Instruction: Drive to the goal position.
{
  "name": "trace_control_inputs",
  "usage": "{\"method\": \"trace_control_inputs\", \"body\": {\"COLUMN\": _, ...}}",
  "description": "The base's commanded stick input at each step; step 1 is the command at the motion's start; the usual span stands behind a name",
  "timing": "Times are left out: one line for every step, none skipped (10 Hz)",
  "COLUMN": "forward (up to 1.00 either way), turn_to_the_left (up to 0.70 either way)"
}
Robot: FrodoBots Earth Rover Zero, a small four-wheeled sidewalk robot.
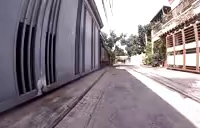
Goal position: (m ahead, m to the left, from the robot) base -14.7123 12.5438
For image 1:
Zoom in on overhead wires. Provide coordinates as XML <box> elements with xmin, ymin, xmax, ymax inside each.
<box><xmin>101</xmin><ymin>0</ymin><xmax>114</xmax><ymax>25</ymax></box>

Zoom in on group of green trees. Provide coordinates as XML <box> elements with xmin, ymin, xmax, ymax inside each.
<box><xmin>100</xmin><ymin>23</ymin><xmax>167</xmax><ymax>68</ymax></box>

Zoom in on grey concrete road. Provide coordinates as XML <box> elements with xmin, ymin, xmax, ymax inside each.
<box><xmin>0</xmin><ymin>64</ymin><xmax>200</xmax><ymax>128</ymax></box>

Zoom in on white wall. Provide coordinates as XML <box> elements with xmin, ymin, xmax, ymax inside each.
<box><xmin>129</xmin><ymin>53</ymin><xmax>146</xmax><ymax>66</ymax></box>

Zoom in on grey building with slatted vents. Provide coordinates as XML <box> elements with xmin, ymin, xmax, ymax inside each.
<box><xmin>0</xmin><ymin>0</ymin><xmax>105</xmax><ymax>117</ymax></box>

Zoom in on white and brown fenced building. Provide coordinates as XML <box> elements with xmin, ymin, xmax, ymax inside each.
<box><xmin>150</xmin><ymin>0</ymin><xmax>200</xmax><ymax>76</ymax></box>

